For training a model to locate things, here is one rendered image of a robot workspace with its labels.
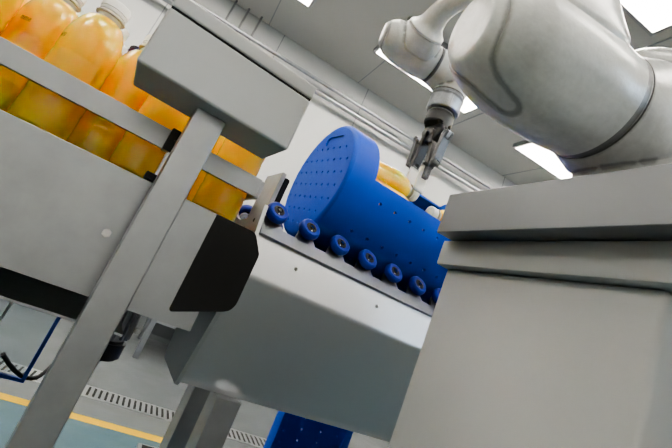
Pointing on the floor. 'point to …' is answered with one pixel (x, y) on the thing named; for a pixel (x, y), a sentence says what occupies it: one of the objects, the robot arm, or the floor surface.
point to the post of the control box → (116, 287)
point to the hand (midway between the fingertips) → (416, 180)
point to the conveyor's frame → (104, 235)
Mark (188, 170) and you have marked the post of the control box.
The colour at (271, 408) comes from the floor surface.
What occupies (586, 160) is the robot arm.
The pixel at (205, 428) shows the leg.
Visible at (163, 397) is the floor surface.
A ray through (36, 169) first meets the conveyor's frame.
